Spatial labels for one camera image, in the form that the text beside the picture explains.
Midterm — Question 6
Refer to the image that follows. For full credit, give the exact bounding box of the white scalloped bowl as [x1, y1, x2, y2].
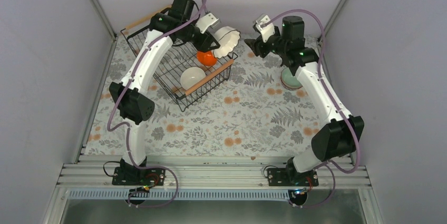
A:
[212, 26, 240, 59]

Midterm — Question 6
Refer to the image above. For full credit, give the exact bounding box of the mint green bowl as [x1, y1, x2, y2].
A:
[280, 67, 302, 85]

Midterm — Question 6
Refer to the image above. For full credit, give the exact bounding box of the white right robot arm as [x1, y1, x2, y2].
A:
[245, 14, 364, 186]

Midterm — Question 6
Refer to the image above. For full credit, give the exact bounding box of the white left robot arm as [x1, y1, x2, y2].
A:
[107, 0, 220, 184]

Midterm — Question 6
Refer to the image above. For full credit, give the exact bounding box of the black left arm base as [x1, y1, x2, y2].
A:
[112, 159, 166, 187]

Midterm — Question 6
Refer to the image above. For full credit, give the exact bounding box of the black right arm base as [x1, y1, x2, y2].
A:
[263, 158, 319, 187]

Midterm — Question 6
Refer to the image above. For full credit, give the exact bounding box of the orange glossy bowl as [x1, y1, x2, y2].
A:
[197, 51, 218, 67]

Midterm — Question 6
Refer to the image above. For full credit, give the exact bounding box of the white ribbed bowl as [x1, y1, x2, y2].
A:
[180, 67, 206, 90]

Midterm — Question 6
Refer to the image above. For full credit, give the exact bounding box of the floral table mat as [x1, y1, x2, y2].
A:
[85, 33, 347, 158]

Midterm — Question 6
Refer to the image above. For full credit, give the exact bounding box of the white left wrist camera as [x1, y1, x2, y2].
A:
[195, 12, 220, 34]

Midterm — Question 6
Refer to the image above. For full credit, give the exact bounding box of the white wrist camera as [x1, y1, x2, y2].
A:
[253, 14, 275, 43]
[195, 12, 220, 34]

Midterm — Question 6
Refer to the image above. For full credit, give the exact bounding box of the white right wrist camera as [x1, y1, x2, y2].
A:
[253, 14, 275, 43]

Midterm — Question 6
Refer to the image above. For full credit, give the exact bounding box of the wooden rack handle near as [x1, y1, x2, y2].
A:
[185, 59, 234, 96]

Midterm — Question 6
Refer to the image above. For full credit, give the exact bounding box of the wooden rack handle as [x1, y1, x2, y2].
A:
[124, 5, 171, 30]
[185, 59, 234, 96]

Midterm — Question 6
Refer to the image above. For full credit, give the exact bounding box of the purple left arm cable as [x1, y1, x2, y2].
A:
[106, 0, 209, 209]

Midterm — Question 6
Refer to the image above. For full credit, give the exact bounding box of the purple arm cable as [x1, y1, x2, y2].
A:
[106, 0, 209, 209]
[265, 9, 361, 209]

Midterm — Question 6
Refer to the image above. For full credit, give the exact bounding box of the black wire dish rack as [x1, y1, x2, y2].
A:
[109, 30, 238, 120]

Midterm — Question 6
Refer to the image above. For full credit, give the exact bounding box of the wooden rack handle far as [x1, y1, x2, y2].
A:
[124, 5, 171, 30]

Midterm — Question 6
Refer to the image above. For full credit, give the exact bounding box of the aluminium frame post right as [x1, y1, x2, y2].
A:
[317, 0, 365, 43]

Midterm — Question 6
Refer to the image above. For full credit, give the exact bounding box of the aluminium frame post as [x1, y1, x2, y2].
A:
[317, 0, 365, 43]
[90, 0, 116, 41]

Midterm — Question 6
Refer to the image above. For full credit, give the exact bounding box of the aluminium frame post left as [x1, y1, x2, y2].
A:
[90, 0, 116, 41]

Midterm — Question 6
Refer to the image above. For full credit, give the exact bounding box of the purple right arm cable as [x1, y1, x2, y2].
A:
[265, 9, 361, 209]

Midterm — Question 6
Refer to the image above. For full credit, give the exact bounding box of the aluminium rail base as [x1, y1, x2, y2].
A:
[55, 154, 372, 201]

